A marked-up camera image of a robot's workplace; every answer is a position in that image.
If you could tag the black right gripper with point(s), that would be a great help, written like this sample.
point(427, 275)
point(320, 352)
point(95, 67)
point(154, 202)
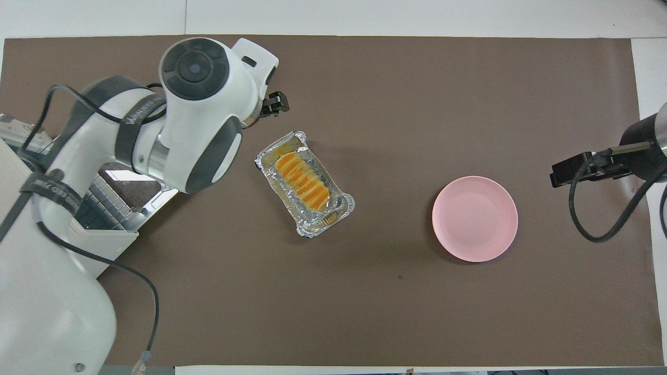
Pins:
point(643, 151)

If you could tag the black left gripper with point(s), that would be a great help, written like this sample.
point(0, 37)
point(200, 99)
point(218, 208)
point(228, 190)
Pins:
point(264, 108)

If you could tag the sliced orange bread loaf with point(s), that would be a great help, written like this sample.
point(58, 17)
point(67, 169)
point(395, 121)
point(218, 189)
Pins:
point(303, 182)

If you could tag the aluminium foil tray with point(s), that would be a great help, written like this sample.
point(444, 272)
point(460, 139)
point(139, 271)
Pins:
point(312, 224)

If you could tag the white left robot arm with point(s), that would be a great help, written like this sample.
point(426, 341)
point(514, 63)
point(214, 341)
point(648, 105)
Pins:
point(198, 104)

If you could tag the glass oven door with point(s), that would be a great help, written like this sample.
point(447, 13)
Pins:
point(156, 200)

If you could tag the metal oven rack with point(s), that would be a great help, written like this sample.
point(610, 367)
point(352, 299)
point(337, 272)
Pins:
point(101, 208)

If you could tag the cream toaster oven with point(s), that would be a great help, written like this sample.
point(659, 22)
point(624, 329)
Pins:
point(112, 245)

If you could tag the pink round plate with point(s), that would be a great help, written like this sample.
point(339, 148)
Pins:
point(474, 219)

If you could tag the brown table mat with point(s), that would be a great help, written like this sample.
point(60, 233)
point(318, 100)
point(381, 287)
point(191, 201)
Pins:
point(391, 130)

